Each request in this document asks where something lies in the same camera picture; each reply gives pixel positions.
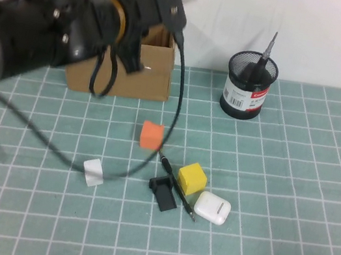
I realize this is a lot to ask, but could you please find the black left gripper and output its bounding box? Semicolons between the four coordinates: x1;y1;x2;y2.
74;0;163;79

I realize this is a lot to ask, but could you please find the black precision screwdriver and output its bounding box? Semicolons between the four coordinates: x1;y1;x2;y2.
243;27;280;86

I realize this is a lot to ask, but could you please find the black pen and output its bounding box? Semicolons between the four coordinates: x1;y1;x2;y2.
147;151;208;223

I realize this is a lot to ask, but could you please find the brown cardboard box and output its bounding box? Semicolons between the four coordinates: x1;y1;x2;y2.
61;8;183;108

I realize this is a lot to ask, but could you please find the orange foam block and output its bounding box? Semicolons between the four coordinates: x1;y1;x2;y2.
138;120;167;153

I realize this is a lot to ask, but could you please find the black mesh pen holder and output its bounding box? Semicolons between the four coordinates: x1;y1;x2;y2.
217;47;282;125

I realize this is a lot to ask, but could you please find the white block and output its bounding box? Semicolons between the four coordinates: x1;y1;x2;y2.
79;157;108;189

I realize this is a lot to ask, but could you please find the yellow cube block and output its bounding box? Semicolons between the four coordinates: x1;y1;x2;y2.
174;160;210;199

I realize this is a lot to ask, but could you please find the white earbuds case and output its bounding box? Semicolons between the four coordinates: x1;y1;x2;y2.
191;189;234;227

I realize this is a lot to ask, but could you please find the green grid tablecloth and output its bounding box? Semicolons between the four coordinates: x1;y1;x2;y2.
0;27;341;255

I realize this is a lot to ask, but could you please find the thin black gripper wire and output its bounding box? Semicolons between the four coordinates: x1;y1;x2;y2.
87;40;123;101

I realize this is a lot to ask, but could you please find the long black camera cable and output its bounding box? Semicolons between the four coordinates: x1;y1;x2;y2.
0;0;196;188

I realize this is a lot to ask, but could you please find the black plastic bracket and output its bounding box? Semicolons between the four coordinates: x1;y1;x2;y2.
144;172;183;214

